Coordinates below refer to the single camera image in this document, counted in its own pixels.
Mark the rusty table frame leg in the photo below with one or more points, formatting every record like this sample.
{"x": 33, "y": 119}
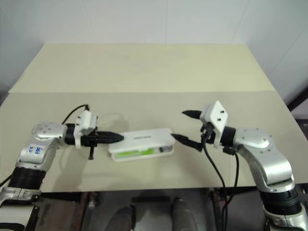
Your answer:
{"x": 90, "y": 201}

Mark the green highlighter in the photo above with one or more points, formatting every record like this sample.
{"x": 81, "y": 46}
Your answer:
{"x": 131, "y": 153}

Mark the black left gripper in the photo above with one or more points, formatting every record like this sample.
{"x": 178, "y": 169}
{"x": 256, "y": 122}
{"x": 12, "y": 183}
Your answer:
{"x": 87, "y": 140}

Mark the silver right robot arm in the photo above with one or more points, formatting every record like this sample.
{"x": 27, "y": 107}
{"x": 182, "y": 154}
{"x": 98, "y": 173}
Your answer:
{"x": 255, "y": 138}

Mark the dark rounded shape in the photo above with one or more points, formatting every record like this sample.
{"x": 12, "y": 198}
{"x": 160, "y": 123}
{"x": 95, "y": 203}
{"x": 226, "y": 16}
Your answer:
{"x": 180, "y": 214}
{"x": 124, "y": 219}

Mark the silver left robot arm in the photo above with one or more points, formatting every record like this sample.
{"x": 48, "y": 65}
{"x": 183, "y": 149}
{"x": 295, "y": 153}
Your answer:
{"x": 45, "y": 130}

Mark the black table frame leg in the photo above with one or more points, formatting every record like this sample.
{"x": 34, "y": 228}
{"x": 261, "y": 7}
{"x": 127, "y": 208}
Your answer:
{"x": 216, "y": 209}

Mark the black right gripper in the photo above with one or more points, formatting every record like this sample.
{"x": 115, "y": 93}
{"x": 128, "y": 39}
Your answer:
{"x": 211, "y": 137}

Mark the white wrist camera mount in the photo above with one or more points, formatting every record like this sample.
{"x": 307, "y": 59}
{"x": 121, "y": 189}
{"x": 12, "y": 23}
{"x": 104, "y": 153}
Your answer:
{"x": 216, "y": 115}
{"x": 83, "y": 120}

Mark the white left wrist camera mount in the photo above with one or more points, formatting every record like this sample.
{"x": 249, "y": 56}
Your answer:
{"x": 83, "y": 120}

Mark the black metal frame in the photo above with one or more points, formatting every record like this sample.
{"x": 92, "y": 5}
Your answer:
{"x": 298, "y": 101}

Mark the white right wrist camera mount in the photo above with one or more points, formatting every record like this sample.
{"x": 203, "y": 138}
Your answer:
{"x": 216, "y": 115}

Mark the white plastic pencil case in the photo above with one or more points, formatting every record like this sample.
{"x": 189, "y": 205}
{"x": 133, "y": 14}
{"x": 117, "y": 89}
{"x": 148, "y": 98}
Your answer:
{"x": 144, "y": 137}

